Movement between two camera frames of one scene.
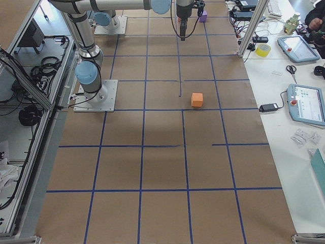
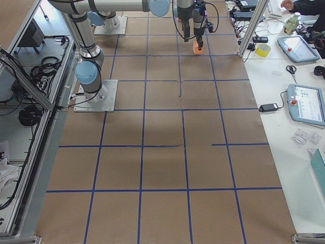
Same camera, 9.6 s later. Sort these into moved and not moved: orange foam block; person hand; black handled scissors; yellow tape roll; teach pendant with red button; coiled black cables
Moved: orange foam block; person hand
Not moved: black handled scissors; yellow tape roll; teach pendant with red button; coiled black cables
